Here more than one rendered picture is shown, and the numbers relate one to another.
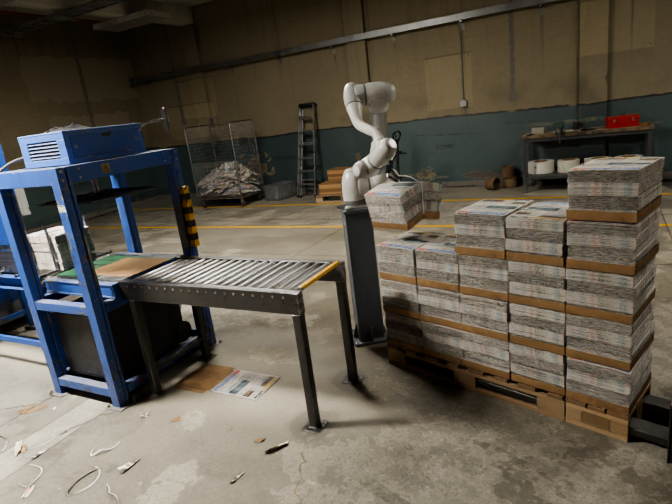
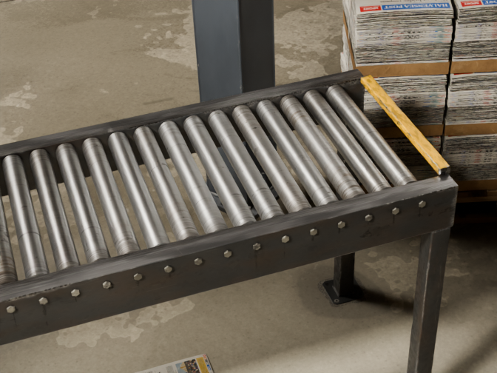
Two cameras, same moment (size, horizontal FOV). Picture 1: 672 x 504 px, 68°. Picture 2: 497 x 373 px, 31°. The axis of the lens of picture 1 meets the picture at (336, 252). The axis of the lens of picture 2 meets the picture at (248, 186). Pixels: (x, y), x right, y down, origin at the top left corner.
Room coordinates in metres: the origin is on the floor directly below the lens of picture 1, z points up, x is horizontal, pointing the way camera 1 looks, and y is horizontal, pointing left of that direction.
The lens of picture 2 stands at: (1.65, 1.69, 2.07)
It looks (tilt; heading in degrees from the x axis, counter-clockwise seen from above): 38 degrees down; 314
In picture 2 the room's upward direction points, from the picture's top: 3 degrees counter-clockwise
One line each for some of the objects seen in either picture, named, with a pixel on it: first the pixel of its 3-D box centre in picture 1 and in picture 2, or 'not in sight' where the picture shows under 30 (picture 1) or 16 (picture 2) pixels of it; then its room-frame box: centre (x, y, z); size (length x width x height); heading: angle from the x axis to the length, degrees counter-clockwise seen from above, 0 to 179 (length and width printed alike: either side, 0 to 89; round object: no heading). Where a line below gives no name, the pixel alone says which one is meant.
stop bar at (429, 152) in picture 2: (320, 274); (402, 121); (2.64, 0.10, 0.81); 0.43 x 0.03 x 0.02; 151
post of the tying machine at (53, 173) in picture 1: (91, 294); not in sight; (2.94, 1.51, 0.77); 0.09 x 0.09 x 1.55; 61
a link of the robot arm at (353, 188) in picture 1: (354, 183); not in sight; (3.47, -0.19, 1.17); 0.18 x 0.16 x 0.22; 93
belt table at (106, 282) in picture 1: (117, 272); not in sight; (3.47, 1.57, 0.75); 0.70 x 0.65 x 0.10; 61
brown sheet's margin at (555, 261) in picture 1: (550, 248); not in sight; (2.44, -1.09, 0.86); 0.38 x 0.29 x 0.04; 133
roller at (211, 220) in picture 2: (245, 276); (191, 179); (2.91, 0.57, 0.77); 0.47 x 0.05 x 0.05; 151
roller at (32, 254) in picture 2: (196, 273); (24, 217); (3.10, 0.91, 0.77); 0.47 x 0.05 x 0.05; 151
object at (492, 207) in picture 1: (494, 206); not in sight; (2.66, -0.88, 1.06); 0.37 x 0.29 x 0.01; 135
